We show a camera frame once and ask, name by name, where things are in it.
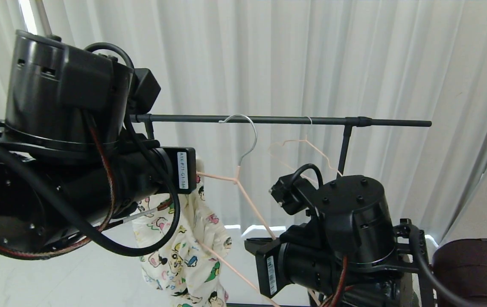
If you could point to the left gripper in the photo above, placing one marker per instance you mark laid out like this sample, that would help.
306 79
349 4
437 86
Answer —
77 187

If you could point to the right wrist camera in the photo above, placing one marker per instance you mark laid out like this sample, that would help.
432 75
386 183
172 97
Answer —
288 194

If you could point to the cream printed garment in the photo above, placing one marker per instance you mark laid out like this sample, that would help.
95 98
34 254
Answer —
183 264

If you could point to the white curtain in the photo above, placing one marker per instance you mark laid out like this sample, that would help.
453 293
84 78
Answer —
311 64

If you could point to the black clothes rack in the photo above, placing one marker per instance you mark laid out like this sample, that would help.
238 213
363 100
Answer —
290 120

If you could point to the pink clothes hanger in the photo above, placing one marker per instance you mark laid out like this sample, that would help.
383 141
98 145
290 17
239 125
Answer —
316 147
249 149

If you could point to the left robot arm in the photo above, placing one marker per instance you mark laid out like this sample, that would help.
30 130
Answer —
55 85

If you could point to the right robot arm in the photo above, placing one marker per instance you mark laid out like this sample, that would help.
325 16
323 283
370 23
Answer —
354 213

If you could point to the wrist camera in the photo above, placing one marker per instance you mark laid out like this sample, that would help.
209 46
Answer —
145 91
288 194

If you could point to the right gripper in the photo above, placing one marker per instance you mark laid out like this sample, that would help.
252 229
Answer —
303 268

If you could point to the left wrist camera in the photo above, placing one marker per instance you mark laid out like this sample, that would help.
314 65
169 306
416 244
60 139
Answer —
145 91

